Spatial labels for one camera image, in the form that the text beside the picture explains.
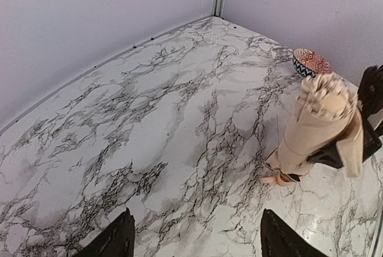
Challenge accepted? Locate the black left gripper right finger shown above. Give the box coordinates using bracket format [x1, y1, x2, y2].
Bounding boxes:
[260, 209, 326, 257]

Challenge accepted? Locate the beige and black umbrella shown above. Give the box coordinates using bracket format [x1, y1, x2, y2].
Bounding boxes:
[261, 74, 363, 186]

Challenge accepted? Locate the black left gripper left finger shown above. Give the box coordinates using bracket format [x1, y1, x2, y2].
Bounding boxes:
[74, 208, 135, 257]

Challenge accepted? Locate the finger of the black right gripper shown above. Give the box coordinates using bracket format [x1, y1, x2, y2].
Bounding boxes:
[357, 65, 382, 161]

